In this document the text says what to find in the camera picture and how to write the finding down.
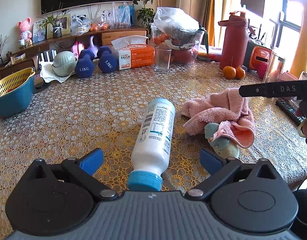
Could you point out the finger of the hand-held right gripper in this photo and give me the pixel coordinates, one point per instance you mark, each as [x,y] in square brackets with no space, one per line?
[273,89]

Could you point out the pink towel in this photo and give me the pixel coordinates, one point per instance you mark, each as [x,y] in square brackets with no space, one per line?
[218,112]

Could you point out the pastel picture card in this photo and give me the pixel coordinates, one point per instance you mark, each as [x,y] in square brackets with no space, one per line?
[39,32]

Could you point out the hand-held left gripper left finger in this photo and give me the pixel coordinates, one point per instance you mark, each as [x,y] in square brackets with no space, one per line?
[92,159]

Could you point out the large red water bottle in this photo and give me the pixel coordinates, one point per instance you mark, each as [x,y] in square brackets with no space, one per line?
[233,45]

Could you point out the yellow strainer basket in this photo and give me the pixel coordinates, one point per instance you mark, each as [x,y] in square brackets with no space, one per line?
[11,81]

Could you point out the bag of small oranges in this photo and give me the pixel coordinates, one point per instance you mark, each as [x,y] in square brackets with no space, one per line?
[98,26]

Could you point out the black round coaster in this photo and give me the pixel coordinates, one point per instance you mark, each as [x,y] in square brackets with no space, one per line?
[41,83]

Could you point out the white bottle with blue cap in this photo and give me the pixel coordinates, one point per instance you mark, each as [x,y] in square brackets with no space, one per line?
[153,140]

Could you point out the blue dumbbell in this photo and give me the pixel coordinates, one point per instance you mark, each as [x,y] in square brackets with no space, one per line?
[84,66]
[107,61]

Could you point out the blue basin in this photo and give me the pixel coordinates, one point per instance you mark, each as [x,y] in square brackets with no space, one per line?
[12,102]

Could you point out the small grey cup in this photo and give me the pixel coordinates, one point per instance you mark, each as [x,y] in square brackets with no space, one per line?
[22,42]

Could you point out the green lidded ceramic bowl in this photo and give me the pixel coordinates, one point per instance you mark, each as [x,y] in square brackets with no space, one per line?
[64,63]

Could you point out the pink bear figurine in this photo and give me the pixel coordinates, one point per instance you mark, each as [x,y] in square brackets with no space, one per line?
[25,30]

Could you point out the plastic bag with blue box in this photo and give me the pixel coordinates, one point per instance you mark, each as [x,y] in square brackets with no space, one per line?
[123,16]

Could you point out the white slotted rack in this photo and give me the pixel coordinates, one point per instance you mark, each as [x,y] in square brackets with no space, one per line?
[47,56]

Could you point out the white cloth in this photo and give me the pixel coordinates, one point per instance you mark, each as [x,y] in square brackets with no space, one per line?
[47,73]

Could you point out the dark round object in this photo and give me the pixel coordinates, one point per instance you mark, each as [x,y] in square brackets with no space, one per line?
[304,215]

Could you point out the small white box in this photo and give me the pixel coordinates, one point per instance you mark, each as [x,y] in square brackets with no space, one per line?
[19,57]

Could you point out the wooden television cabinet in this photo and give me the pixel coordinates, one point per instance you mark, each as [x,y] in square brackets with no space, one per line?
[118,36]

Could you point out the beige curtain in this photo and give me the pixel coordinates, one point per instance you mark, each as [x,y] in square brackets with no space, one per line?
[206,10]

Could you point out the clear container of oranges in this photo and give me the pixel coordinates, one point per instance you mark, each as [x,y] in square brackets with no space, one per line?
[183,52]

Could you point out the orange fruit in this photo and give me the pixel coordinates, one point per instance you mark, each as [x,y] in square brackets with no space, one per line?
[229,72]
[241,73]

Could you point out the cream photo frame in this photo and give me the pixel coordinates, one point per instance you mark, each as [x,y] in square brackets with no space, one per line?
[66,27]

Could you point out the small green plush toy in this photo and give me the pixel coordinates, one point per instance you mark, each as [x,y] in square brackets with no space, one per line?
[224,145]

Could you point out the black remote control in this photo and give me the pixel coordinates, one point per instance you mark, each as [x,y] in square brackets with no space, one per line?
[288,110]

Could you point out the clear drinking glass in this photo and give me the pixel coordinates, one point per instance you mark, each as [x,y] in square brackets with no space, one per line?
[163,60]

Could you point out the crumpled clear plastic bag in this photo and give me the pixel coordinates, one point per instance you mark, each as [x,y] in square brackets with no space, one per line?
[79,25]

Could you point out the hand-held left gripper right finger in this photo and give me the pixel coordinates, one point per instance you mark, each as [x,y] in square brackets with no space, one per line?
[211,159]

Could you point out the clear glass jar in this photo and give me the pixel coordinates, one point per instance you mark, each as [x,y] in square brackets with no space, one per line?
[273,68]

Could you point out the stack of books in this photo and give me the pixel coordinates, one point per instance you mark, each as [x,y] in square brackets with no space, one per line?
[209,53]

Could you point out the green and orange box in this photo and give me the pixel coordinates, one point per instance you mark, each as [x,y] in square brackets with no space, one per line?
[259,57]

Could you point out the small potted plant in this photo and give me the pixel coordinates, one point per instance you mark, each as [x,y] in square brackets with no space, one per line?
[57,31]

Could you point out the orange and white tissue box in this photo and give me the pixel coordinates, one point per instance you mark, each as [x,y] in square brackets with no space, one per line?
[137,56]

